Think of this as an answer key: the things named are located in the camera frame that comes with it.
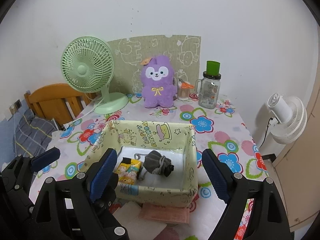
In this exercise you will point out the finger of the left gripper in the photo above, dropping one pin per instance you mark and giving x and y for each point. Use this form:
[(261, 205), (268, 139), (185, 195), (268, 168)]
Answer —
[(45, 159)]

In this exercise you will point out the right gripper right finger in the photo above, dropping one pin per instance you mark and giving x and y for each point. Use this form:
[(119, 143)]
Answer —
[(268, 219)]

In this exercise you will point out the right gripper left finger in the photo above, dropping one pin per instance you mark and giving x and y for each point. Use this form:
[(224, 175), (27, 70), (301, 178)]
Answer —
[(78, 208)]

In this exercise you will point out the cartoon tissue pack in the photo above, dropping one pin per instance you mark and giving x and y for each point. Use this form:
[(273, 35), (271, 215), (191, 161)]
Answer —
[(128, 170)]

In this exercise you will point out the white cloth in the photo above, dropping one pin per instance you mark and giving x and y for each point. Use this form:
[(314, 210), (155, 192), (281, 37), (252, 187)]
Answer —
[(137, 228)]

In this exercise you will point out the pink packet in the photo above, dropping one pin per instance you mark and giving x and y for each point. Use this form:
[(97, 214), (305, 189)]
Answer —
[(165, 214)]

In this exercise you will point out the yellow cartoon fabric box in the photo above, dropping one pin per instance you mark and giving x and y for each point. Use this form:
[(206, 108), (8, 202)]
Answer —
[(135, 139)]

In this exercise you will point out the grey plaid pillow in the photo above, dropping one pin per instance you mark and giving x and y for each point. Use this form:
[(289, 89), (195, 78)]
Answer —
[(32, 134)]

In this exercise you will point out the wooden bed headboard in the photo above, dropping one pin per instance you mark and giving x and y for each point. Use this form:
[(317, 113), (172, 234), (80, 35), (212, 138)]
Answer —
[(59, 102)]

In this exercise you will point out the white floor fan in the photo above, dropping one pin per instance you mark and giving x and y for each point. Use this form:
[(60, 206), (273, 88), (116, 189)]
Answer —
[(290, 118)]

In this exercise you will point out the green desk fan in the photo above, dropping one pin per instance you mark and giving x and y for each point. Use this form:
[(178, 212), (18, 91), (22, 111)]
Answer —
[(87, 65)]

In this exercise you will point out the glass jar green lid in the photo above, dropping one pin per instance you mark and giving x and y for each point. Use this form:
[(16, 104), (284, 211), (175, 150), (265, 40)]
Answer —
[(208, 87)]

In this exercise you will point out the purple plush bunny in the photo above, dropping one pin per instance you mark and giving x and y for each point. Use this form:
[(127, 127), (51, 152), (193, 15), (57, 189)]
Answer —
[(157, 77)]

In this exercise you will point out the toothpick cup with scissors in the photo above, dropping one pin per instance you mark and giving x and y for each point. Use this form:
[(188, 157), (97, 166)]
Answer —
[(183, 89)]

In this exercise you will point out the wall socket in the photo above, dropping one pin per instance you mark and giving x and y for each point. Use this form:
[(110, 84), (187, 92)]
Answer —
[(17, 105)]

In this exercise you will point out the green cartoon wall sheet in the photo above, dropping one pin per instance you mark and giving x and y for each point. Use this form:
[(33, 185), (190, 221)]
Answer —
[(183, 52)]

